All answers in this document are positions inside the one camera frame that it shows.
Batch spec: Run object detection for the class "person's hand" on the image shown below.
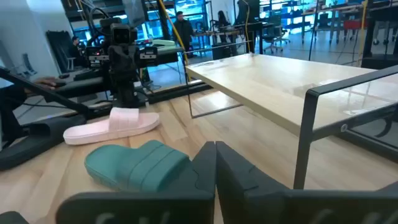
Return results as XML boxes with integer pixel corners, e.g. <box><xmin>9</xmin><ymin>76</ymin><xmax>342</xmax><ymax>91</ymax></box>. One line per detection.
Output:
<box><xmin>33</xmin><ymin>77</ymin><xmax>67</xmax><ymax>88</ymax></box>

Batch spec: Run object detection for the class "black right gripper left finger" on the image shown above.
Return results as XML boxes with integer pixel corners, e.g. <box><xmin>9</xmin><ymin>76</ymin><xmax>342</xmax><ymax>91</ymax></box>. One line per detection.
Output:
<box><xmin>55</xmin><ymin>141</ymin><xmax>218</xmax><ymax>224</ymax></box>

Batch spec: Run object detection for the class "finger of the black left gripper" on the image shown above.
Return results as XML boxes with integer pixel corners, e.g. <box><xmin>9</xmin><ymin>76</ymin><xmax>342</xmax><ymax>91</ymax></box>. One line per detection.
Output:
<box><xmin>108</xmin><ymin>45</ymin><xmax>124</xmax><ymax>82</ymax></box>
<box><xmin>123</xmin><ymin>45</ymin><xmax>139</xmax><ymax>82</ymax></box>

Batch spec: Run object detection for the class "yellow cable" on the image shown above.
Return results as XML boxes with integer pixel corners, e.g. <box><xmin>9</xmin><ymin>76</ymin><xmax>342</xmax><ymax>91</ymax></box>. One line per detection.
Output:
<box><xmin>157</xmin><ymin>0</ymin><xmax>190</xmax><ymax>68</ymax></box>

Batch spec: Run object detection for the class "wooden shelf with black frame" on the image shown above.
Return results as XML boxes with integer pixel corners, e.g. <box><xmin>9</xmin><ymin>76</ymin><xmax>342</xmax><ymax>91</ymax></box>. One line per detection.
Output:
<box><xmin>185</xmin><ymin>52</ymin><xmax>398</xmax><ymax>190</ymax></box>

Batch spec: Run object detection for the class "black slide sandal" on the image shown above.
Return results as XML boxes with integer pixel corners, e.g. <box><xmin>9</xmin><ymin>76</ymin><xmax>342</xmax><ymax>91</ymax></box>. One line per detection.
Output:
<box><xmin>0</xmin><ymin>114</ymin><xmax>87</xmax><ymax>171</ymax></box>

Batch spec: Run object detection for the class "black desk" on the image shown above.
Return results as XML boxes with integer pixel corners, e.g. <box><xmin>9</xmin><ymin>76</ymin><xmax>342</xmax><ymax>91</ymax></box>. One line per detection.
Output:
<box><xmin>37</xmin><ymin>68</ymin><xmax>108</xmax><ymax>100</ymax></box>

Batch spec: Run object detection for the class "person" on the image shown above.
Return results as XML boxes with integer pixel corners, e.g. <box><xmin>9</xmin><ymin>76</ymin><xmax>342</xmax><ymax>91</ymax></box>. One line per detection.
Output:
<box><xmin>216</xmin><ymin>10</ymin><xmax>231</xmax><ymax>29</ymax></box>
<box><xmin>172</xmin><ymin>11</ymin><xmax>196</xmax><ymax>59</ymax></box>
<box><xmin>68</xmin><ymin>35</ymin><xmax>88</xmax><ymax>68</ymax></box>

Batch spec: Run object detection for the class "black partition panel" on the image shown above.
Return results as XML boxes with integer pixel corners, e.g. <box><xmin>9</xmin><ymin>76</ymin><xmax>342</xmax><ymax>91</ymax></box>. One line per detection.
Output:
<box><xmin>45</xmin><ymin>30</ymin><xmax>75</xmax><ymax>74</ymax></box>

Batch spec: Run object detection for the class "black office chair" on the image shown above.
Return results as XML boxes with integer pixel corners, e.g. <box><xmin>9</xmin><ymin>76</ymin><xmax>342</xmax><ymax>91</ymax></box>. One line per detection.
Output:
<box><xmin>262</xmin><ymin>15</ymin><xmax>290</xmax><ymax>54</ymax></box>

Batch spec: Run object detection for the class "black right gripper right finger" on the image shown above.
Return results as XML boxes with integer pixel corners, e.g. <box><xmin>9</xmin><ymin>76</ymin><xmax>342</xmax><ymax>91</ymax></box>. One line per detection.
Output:
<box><xmin>216</xmin><ymin>140</ymin><xmax>398</xmax><ymax>224</ymax></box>

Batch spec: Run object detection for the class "black box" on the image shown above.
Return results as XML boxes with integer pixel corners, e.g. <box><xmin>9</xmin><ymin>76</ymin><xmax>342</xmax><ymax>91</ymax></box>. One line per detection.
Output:
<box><xmin>211</xmin><ymin>42</ymin><xmax>239</xmax><ymax>60</ymax></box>

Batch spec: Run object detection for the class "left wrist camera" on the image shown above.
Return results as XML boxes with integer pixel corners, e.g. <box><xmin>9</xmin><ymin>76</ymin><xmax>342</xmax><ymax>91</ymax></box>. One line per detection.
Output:
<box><xmin>109</xmin><ymin>22</ymin><xmax>132</xmax><ymax>45</ymax></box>

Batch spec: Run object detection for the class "black table frame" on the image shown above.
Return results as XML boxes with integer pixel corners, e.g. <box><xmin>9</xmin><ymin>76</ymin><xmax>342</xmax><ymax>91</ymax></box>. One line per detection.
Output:
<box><xmin>0</xmin><ymin>67</ymin><xmax>398</xmax><ymax>163</ymax></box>

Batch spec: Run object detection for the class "green slide sandal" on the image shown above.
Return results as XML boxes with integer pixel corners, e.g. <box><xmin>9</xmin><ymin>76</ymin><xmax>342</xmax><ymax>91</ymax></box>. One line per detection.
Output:
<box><xmin>84</xmin><ymin>139</ymin><xmax>192</xmax><ymax>193</ymax></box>

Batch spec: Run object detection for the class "pink slide sandal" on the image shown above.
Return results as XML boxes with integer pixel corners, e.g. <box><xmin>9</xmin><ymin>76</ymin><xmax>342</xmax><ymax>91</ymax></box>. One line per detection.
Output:
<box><xmin>63</xmin><ymin>107</ymin><xmax>161</xmax><ymax>146</ymax></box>

